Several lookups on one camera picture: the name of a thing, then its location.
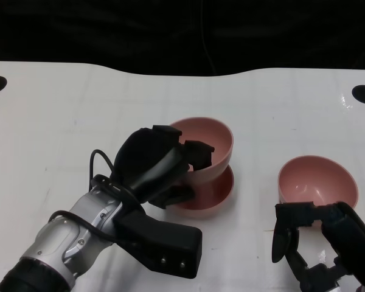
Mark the black left wrist camera housing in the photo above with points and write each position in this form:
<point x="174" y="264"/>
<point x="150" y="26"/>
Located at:
<point x="167" y="243"/>

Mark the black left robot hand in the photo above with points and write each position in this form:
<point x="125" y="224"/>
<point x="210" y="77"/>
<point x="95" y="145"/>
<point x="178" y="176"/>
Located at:
<point x="143" y="158"/>

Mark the pink plastic bowl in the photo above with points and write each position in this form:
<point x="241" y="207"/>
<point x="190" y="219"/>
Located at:
<point x="220" y="137"/>
<point x="214" y="197"/>
<point x="316" y="179"/>

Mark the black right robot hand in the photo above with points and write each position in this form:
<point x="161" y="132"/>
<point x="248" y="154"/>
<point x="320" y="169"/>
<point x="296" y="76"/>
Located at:
<point x="346" y="231"/>

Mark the black backdrop curtain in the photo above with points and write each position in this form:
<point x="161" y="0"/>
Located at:
<point x="140" y="30"/>

